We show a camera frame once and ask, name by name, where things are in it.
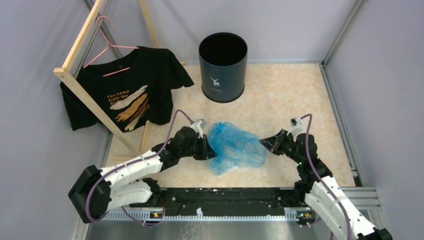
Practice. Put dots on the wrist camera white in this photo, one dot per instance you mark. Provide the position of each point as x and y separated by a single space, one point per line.
198 126
296 126

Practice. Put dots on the black printed t-shirt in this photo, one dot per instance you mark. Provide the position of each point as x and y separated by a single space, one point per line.
142 93

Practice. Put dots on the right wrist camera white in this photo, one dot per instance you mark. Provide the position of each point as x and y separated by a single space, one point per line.
296 126

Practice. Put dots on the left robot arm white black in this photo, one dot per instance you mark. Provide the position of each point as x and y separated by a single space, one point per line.
99 190

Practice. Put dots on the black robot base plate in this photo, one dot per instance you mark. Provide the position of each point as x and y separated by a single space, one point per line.
227 202

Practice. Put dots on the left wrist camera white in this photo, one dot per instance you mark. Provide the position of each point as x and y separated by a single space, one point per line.
198 126

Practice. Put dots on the pink clothes hanger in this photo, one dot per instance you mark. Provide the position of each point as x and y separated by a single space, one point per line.
109 45

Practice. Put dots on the blue plastic trash bag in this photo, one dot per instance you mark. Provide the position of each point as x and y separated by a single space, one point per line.
234 147

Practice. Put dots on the dark round trash bin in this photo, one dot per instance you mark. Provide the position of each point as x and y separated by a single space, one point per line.
223 62

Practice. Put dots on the wooden clothes rack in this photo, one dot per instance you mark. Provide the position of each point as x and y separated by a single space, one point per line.
82 110

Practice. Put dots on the aluminium frame rail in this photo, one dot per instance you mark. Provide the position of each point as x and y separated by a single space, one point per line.
150 214

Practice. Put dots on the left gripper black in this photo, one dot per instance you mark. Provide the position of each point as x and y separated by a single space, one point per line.
206 152

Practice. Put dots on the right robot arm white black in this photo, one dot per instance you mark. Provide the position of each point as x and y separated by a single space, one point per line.
318 189

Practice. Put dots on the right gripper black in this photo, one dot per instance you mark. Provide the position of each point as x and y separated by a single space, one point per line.
273 143

